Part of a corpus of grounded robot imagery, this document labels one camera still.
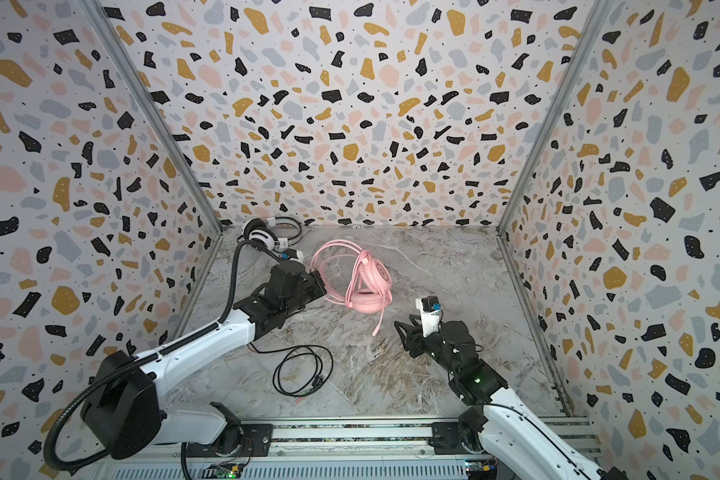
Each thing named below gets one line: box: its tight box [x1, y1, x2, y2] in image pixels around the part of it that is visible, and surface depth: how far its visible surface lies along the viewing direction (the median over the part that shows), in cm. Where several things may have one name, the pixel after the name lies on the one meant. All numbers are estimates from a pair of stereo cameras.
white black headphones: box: [237, 216, 302, 251], surface depth 114 cm
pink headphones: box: [310, 240, 393, 335], surface depth 76 cm
